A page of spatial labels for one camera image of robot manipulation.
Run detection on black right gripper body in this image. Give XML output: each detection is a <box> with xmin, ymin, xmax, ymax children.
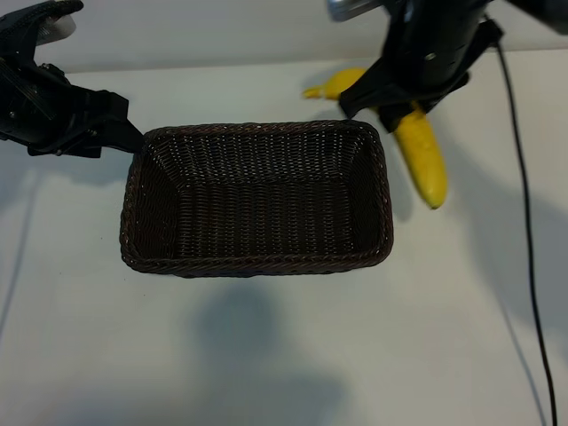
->
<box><xmin>367</xmin><ymin>0</ymin><xmax>505</xmax><ymax>113</ymax></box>

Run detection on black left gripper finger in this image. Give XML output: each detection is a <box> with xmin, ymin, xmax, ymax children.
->
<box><xmin>94</xmin><ymin>121</ymin><xmax>146</xmax><ymax>156</ymax></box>
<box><xmin>76</xmin><ymin>90</ymin><xmax>130</xmax><ymax>130</ymax></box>

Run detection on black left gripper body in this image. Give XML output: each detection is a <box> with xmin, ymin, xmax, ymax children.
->
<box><xmin>0</xmin><ymin>60</ymin><xmax>102</xmax><ymax>160</ymax></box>

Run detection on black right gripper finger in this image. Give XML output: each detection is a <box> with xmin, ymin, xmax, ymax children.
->
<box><xmin>338</xmin><ymin>66</ymin><xmax>392</xmax><ymax>119</ymax></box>
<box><xmin>378</xmin><ymin>100</ymin><xmax>430</xmax><ymax>135</ymax></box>

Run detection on yellow banana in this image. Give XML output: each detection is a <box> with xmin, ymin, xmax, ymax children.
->
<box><xmin>302</xmin><ymin>67</ymin><xmax>449</xmax><ymax>211</ymax></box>

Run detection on dark brown woven wicker basket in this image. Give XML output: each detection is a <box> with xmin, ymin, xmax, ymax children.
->
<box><xmin>117</xmin><ymin>119</ymin><xmax>396</xmax><ymax>280</ymax></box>

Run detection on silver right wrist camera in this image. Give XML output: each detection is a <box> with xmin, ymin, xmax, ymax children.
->
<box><xmin>327</xmin><ymin>0</ymin><xmax>383</xmax><ymax>23</ymax></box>

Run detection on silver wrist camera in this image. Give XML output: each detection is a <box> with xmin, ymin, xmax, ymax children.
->
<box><xmin>327</xmin><ymin>0</ymin><xmax>383</xmax><ymax>23</ymax></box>
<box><xmin>35</xmin><ymin>12</ymin><xmax>77</xmax><ymax>45</ymax></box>

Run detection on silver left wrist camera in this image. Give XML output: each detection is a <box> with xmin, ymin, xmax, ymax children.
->
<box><xmin>35</xmin><ymin>12</ymin><xmax>77</xmax><ymax>45</ymax></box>

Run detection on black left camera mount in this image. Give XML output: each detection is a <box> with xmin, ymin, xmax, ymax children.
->
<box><xmin>0</xmin><ymin>0</ymin><xmax>85</xmax><ymax>67</ymax></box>

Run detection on black cable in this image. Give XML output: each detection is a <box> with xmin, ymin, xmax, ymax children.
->
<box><xmin>494</xmin><ymin>39</ymin><xmax>558</xmax><ymax>426</ymax></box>

